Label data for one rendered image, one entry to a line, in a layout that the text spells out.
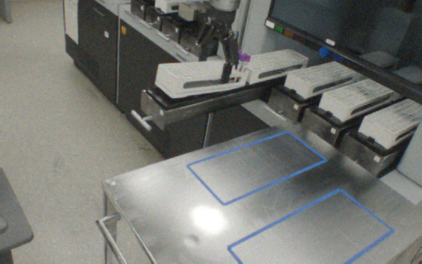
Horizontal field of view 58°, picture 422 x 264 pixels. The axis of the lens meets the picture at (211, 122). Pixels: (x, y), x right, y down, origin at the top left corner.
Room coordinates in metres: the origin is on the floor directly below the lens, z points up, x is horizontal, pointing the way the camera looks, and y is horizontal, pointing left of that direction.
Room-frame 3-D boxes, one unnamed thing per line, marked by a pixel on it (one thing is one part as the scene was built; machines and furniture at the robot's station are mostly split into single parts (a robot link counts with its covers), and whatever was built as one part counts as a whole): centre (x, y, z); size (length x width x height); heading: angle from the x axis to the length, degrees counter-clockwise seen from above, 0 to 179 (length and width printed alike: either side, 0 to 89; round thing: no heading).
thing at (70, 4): (2.52, 1.09, 0.43); 0.27 x 0.02 x 0.36; 44
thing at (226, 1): (1.12, 0.02, 1.10); 0.09 x 0.09 x 0.06
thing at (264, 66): (1.32, -0.18, 0.83); 0.30 x 0.10 x 0.06; 134
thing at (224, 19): (1.12, 0.02, 1.02); 0.08 x 0.07 x 0.09; 44
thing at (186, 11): (1.72, 0.20, 0.85); 0.12 x 0.02 x 0.06; 45
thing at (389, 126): (1.06, -0.58, 0.83); 0.30 x 0.10 x 0.06; 134
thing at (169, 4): (1.90, 0.23, 0.83); 0.30 x 0.10 x 0.06; 134
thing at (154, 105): (1.19, -0.05, 0.78); 0.73 x 0.14 x 0.09; 134
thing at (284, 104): (1.38, -0.46, 0.78); 0.73 x 0.14 x 0.09; 134
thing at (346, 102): (1.17, -0.47, 0.83); 0.30 x 0.10 x 0.06; 134
